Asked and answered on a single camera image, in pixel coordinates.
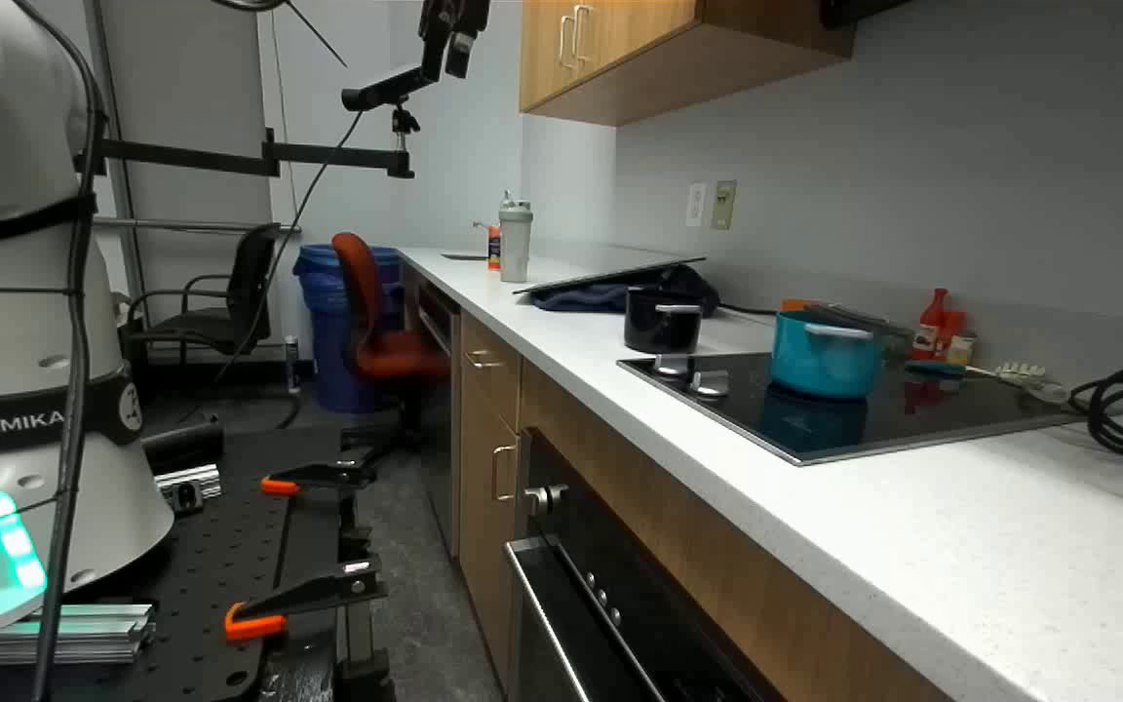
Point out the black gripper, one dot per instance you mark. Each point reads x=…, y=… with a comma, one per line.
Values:
x=452, y=18

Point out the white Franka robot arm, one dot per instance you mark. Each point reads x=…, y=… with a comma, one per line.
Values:
x=1, y=324

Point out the blue pot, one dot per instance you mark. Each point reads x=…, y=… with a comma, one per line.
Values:
x=824, y=363

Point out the wooden upper cabinet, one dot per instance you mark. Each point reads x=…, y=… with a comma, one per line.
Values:
x=612, y=42

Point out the wooden cabinet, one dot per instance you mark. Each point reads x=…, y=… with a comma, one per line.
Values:
x=612, y=42
x=486, y=413

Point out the small orange bottle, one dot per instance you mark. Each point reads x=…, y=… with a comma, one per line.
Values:
x=494, y=252

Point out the small can on counter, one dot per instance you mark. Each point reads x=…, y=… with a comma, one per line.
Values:
x=516, y=246

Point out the orange office chair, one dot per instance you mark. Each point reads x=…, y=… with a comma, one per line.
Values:
x=372, y=337

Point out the blue trash bin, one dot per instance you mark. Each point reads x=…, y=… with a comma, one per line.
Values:
x=320, y=324

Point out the black office chair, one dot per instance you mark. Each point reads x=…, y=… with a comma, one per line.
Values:
x=252, y=277

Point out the black mug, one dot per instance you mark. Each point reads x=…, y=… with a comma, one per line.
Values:
x=659, y=324

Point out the wooden lower cabinet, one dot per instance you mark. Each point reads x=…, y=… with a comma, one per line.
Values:
x=486, y=413

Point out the silver cooktop knob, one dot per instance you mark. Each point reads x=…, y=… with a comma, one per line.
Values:
x=671, y=363
x=711, y=382

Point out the silver oven knob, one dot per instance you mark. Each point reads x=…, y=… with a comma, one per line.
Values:
x=543, y=497

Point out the small black silver device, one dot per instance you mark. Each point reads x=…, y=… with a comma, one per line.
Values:
x=187, y=485

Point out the black perforated robot table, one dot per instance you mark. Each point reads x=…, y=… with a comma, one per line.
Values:
x=216, y=558

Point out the black glass cooktop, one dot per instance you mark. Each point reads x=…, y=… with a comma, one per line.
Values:
x=898, y=409

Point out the teal toy utensil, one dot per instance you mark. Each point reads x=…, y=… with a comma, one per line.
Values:
x=938, y=367

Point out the black oven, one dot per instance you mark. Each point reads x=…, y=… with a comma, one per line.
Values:
x=639, y=610

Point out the black camera on boom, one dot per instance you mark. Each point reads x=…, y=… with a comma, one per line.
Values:
x=386, y=87

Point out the white wall outlet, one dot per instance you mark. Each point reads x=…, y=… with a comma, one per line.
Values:
x=694, y=203

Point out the beige wall switch plate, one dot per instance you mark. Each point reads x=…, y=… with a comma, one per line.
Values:
x=721, y=203

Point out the aluminium rail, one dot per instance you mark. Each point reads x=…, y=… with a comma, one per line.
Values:
x=78, y=630

